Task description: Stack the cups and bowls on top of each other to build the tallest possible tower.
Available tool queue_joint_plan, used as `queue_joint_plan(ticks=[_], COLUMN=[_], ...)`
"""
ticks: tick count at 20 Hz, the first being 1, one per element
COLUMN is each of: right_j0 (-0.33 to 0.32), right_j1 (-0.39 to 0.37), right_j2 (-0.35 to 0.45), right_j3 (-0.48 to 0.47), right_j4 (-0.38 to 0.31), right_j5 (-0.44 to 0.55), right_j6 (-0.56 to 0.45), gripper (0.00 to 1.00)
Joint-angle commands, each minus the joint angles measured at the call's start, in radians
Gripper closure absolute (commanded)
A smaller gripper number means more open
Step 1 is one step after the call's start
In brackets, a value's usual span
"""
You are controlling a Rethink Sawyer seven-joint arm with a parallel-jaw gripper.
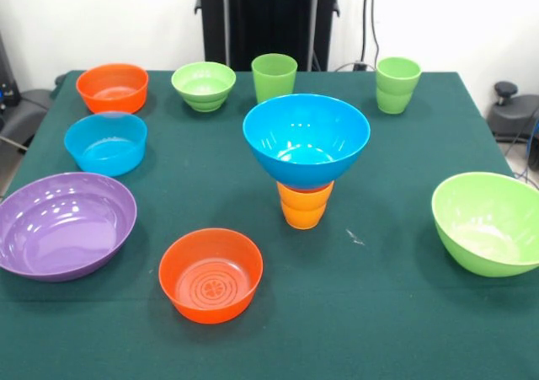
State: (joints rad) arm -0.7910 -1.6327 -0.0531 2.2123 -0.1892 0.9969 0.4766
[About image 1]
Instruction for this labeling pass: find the dark green tablecloth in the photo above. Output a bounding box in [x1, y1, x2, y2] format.
[0, 70, 539, 380]

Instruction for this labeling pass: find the purple bowl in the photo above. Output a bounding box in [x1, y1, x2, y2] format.
[0, 171, 138, 283]

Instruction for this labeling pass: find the large blue bowl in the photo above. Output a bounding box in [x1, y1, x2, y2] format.
[242, 93, 371, 190]

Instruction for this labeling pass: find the small blue bowl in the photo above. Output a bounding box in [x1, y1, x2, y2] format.
[63, 110, 148, 177]

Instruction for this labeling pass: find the green stepped cup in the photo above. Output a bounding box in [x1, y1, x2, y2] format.
[375, 56, 423, 115]

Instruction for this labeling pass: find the orange-yellow stepped cup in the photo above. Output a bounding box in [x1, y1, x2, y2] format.
[275, 179, 335, 230]

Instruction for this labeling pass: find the black device with blue light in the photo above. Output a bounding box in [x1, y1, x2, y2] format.
[0, 32, 22, 107]

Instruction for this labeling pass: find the large green bowl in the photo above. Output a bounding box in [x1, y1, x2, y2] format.
[430, 171, 539, 278]

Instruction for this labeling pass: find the orange bowl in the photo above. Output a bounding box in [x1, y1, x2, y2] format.
[157, 227, 264, 325]
[75, 62, 149, 115]

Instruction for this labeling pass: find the blue cable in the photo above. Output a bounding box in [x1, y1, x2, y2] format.
[515, 118, 539, 179]

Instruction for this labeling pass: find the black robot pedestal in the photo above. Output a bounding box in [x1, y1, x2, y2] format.
[194, 0, 341, 72]

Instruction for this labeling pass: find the grey stand base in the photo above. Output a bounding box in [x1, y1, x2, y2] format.
[0, 88, 56, 150]
[487, 80, 539, 145]

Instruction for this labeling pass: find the small light green bowl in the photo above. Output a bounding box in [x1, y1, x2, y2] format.
[170, 61, 237, 113]

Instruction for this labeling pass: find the black cable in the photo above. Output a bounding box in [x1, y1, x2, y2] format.
[364, 0, 382, 70]

